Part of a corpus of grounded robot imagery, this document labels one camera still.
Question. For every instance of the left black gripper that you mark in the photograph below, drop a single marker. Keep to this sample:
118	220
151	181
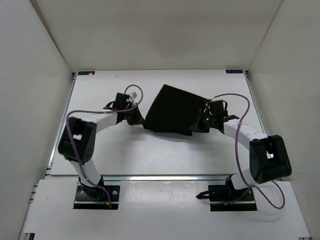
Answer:
138	119

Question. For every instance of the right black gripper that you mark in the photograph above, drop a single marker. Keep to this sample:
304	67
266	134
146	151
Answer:
198	126

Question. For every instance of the black skirt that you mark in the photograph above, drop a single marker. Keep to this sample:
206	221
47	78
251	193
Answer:
173	111

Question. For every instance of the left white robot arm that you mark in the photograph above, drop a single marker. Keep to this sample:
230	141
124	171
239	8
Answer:
77	143

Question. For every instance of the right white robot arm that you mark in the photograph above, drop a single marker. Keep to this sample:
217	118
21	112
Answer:
268	157

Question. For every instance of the right blue corner label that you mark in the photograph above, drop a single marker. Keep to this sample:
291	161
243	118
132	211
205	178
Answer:
234	71

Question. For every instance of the blue corner label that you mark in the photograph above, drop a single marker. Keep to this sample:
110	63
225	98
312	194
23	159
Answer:
86	73
234	71

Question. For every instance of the left blue corner label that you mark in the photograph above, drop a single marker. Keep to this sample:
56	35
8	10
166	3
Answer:
86	73

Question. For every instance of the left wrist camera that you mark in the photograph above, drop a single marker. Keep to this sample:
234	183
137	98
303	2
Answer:
131	97

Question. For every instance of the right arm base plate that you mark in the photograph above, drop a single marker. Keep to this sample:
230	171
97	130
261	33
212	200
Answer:
225	198

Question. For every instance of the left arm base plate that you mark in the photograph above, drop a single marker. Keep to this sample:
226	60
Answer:
88	199

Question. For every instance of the aluminium front rail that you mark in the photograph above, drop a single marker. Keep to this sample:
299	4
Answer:
206	177

